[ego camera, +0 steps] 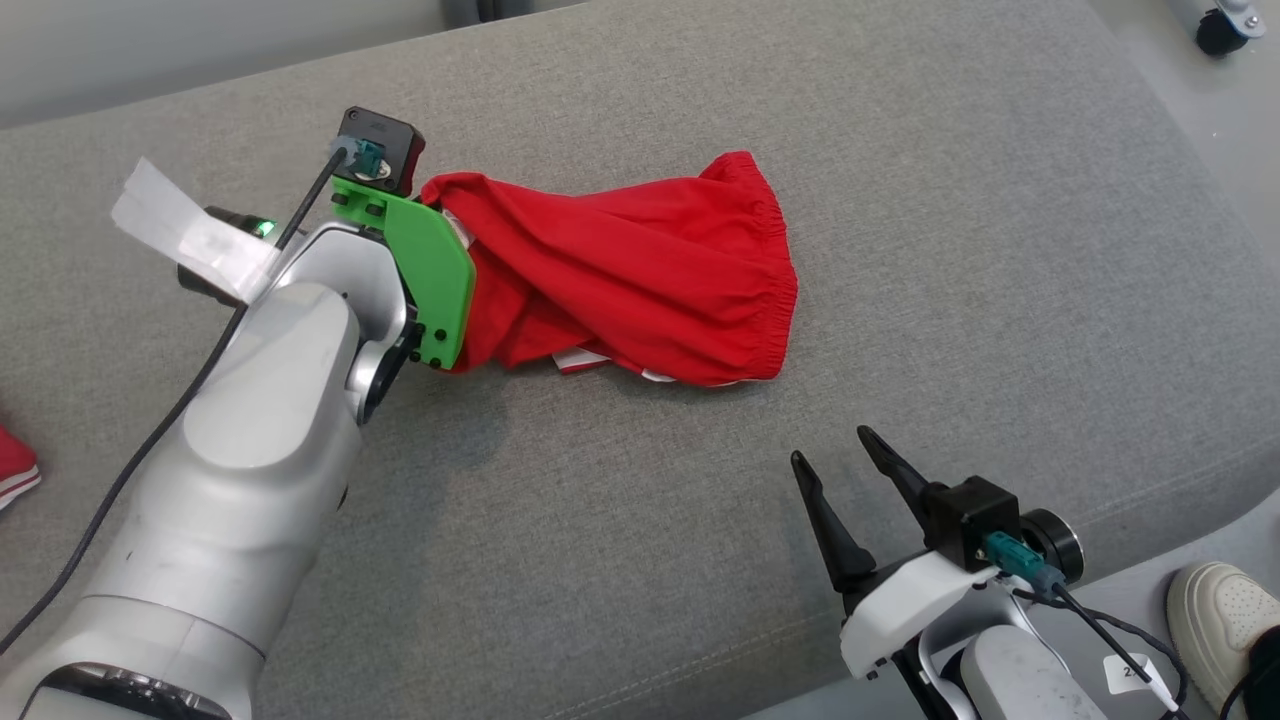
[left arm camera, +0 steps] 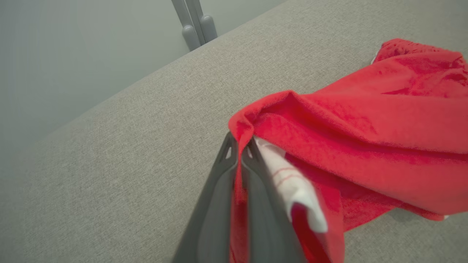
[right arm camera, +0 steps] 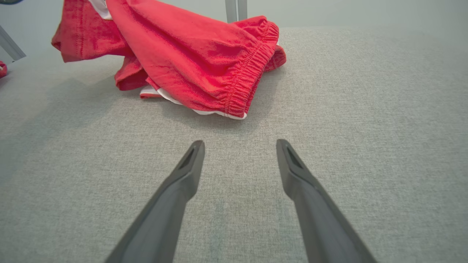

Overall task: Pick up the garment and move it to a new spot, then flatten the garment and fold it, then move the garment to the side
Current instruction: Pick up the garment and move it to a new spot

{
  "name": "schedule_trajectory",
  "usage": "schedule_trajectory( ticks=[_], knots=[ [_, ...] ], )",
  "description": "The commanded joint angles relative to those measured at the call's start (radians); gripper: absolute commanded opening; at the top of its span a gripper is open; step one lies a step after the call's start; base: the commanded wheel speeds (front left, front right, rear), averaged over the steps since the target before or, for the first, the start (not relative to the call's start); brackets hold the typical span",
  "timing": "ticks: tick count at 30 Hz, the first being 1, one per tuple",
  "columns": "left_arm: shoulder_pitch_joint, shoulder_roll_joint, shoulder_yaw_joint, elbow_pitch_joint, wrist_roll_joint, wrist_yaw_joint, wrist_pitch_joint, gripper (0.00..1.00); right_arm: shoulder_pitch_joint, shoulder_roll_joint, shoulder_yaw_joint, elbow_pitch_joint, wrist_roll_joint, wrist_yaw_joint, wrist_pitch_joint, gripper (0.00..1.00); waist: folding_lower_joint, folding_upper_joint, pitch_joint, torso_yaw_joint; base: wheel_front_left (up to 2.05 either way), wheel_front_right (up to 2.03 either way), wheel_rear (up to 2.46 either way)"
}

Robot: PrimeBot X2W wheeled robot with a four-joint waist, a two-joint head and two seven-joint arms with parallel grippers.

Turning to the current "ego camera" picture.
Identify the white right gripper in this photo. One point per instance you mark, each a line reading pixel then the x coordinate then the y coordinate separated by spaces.
pixel 905 610

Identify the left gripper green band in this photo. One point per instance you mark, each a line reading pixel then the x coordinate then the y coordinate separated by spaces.
pixel 435 270

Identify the red shorts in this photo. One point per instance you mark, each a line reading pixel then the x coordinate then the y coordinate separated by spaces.
pixel 640 270

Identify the red and white shirt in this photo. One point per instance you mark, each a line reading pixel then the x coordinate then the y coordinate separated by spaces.
pixel 12 470

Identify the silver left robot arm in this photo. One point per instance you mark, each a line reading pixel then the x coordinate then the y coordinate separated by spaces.
pixel 250 450

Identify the white tape strip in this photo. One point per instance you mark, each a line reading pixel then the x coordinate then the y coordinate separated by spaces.
pixel 190 235

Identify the white sticker label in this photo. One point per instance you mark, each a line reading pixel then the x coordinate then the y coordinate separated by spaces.
pixel 1130 672

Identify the white shoe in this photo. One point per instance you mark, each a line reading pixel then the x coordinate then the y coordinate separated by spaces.
pixel 1215 620

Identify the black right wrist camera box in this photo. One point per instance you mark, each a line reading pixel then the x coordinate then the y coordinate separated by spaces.
pixel 970 520

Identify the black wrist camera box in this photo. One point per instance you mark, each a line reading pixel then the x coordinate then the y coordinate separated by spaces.
pixel 392 140
pixel 970 520

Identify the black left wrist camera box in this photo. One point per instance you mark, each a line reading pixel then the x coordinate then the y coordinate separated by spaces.
pixel 392 140

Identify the black caster wheel grey bracket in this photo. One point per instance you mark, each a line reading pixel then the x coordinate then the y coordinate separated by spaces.
pixel 1220 35

